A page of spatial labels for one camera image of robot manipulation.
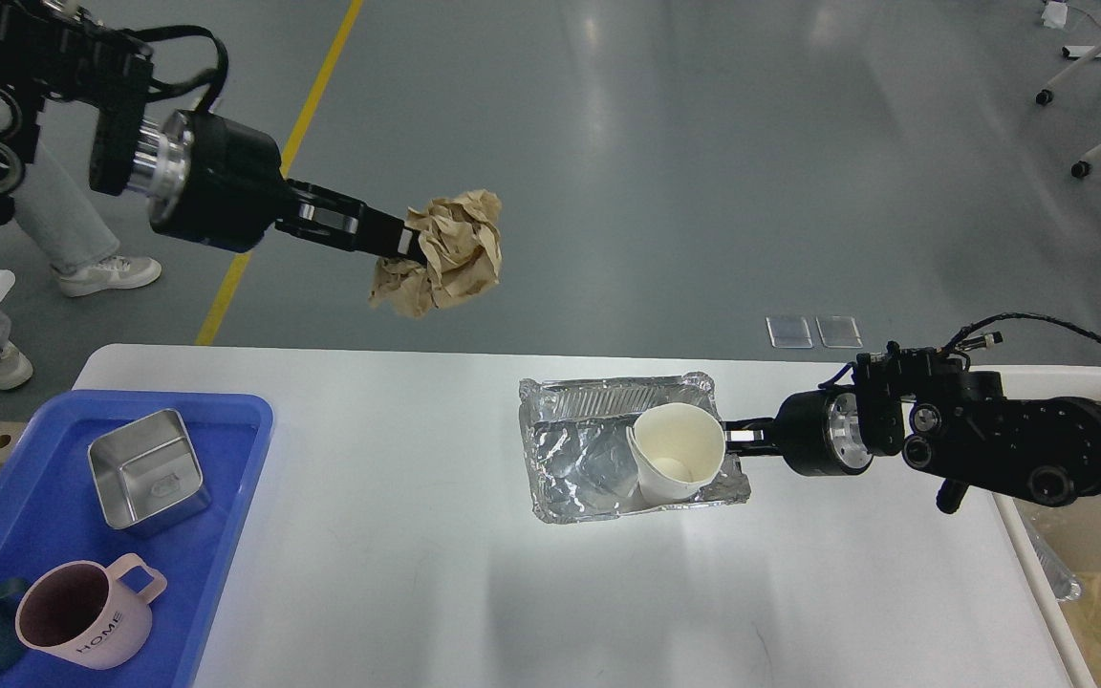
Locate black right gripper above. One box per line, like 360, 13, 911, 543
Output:
723, 389, 874, 476

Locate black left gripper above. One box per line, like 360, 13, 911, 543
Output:
148, 110, 422, 260

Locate white paper cup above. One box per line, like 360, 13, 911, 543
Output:
626, 402, 724, 505

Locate aluminium foil tray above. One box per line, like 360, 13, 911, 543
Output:
517, 372, 751, 526

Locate stainless steel rectangular container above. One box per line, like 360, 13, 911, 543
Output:
87, 408, 211, 537

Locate pink mug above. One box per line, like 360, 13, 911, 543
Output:
14, 553, 168, 670

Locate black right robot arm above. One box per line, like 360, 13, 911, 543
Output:
723, 313, 1101, 514

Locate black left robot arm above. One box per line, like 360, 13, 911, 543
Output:
0, 1, 425, 263

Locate clear floor plate left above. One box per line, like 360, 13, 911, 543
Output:
766, 316, 814, 350

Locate clear floor plate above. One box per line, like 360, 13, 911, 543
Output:
766, 316, 814, 350
814, 316, 862, 349

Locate clear floor plate right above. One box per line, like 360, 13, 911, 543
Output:
814, 316, 862, 349

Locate white sneaker far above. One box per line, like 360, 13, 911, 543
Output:
52, 254, 162, 299

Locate person's legs in jeans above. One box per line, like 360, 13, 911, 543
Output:
0, 143, 121, 354

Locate foil tray in bin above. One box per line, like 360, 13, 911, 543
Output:
1024, 520, 1084, 602

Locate white plastic bin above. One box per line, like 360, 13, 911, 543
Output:
985, 367, 1101, 688

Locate blue plastic tray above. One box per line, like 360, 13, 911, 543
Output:
0, 389, 272, 687

